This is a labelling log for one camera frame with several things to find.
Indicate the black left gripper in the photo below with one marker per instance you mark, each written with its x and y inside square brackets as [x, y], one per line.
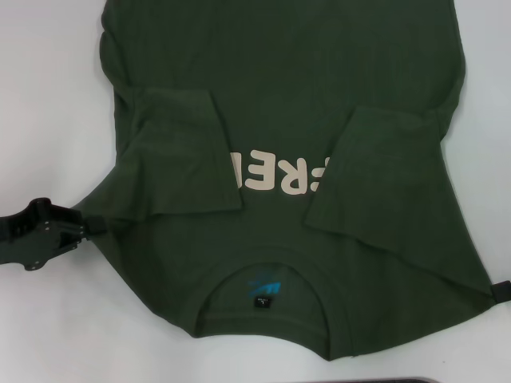
[24, 235]

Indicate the dark green FREE t-shirt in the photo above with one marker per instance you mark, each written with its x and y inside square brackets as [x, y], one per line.
[279, 60]

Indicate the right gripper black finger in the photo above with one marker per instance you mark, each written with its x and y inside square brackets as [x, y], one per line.
[502, 290]

